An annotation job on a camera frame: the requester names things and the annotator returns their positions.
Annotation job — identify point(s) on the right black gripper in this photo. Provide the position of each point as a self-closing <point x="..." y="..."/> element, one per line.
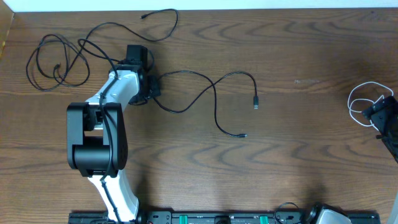
<point x="380" y="120"/>

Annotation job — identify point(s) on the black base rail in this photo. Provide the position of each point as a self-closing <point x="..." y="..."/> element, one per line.
<point x="287" y="213"/>

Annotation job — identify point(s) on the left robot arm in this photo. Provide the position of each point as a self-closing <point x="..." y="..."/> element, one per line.
<point x="97" y="141"/>

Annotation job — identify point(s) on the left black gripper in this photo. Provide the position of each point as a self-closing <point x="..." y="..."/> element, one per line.
<point x="155" y="88"/>

